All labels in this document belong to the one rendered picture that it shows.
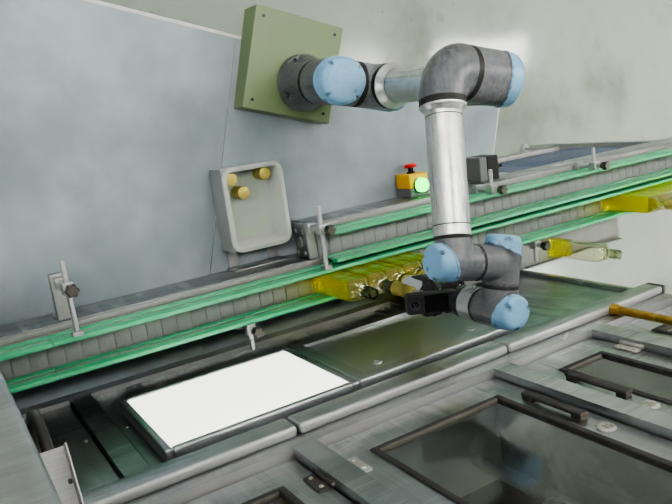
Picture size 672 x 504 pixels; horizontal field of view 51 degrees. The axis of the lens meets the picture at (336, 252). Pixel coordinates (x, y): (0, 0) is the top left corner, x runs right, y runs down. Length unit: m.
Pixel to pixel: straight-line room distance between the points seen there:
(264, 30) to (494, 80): 0.69
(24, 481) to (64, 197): 1.31
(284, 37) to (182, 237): 0.59
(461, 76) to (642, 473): 0.78
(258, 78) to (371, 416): 0.95
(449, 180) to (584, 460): 0.56
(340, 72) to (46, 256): 0.83
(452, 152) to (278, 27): 0.73
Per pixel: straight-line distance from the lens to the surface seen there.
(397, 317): 1.95
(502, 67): 1.53
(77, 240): 1.84
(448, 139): 1.42
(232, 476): 1.33
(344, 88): 1.79
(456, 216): 1.39
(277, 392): 1.55
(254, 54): 1.93
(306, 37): 2.00
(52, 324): 1.74
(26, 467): 0.59
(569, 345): 1.78
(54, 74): 1.84
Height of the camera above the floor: 2.55
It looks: 58 degrees down
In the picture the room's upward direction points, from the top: 101 degrees clockwise
